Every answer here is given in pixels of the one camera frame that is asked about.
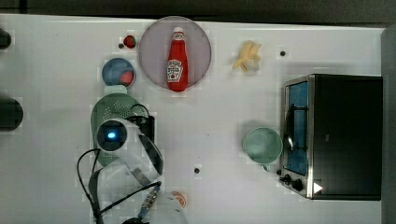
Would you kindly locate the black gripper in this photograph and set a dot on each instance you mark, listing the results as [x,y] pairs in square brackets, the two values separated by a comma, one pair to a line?
[140,129]

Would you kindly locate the light green strainer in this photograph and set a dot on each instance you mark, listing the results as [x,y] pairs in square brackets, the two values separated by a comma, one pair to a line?
[116,104]

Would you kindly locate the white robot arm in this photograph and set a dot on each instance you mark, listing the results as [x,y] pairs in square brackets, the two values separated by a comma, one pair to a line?
[128,190]

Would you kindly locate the strawberry in blue bowl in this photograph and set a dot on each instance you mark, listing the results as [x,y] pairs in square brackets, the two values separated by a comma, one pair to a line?
[127,78]

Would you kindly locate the blue bowl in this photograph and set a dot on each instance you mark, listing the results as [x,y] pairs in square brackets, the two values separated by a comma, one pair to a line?
[113,69]

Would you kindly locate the grey round plate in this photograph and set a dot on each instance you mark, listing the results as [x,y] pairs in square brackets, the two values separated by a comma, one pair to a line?
[155,45]

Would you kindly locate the red ketchup bottle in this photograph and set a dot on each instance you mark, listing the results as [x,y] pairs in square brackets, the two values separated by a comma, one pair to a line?
[177,66]

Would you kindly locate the orange slice toy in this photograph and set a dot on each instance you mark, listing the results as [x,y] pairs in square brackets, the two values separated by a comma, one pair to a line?
[180,198]

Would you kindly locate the red toy strawberry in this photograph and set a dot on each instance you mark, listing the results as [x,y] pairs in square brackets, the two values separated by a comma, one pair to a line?
[129,41]

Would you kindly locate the light green mug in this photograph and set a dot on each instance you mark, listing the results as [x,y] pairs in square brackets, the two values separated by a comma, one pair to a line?
[264,146]

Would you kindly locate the peeled toy banana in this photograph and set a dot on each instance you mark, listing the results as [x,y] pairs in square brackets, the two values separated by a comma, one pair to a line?
[248,59]

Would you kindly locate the black frying pan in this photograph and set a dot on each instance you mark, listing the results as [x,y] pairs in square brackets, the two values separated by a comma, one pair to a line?
[11,114]

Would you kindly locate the black round object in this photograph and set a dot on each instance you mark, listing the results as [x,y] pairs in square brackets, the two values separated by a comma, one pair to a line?
[5,39]

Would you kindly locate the silver toaster oven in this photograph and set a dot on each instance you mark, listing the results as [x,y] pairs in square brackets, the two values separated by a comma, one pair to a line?
[332,137]

